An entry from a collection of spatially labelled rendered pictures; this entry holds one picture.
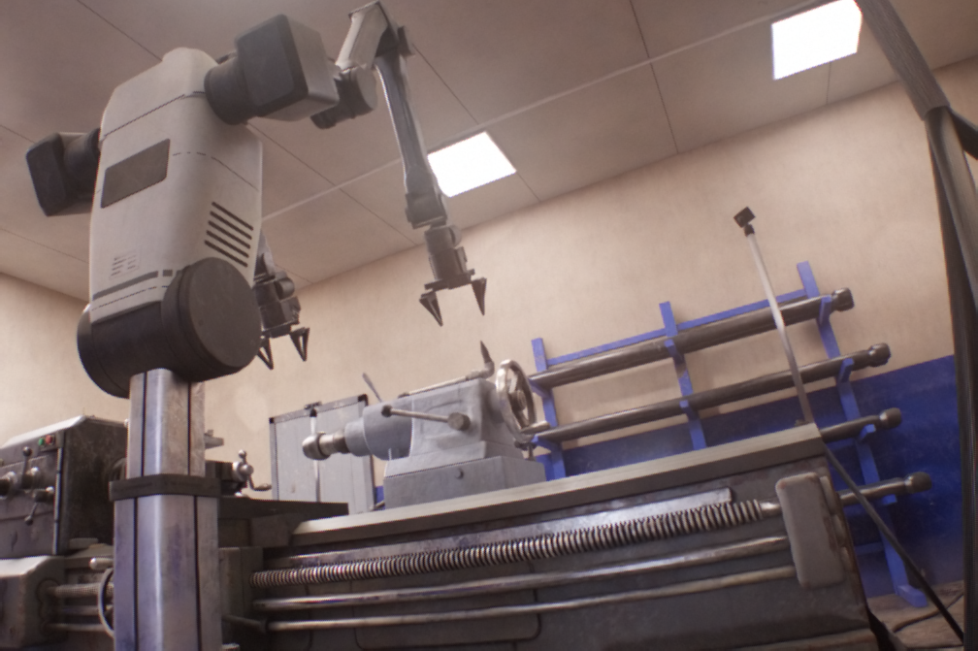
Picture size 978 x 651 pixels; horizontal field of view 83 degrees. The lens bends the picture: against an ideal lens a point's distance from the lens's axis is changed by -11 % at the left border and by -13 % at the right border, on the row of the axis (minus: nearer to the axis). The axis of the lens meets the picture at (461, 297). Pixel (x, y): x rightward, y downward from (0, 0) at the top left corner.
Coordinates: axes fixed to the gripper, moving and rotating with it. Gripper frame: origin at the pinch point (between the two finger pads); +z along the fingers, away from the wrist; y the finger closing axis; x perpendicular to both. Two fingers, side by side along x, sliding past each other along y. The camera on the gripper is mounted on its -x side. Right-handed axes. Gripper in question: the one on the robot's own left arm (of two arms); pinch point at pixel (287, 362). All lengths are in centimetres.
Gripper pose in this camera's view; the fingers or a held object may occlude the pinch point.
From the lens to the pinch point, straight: 154.0
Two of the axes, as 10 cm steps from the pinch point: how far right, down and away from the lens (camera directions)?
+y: -9.3, 2.5, 2.8
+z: 2.9, 9.5, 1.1
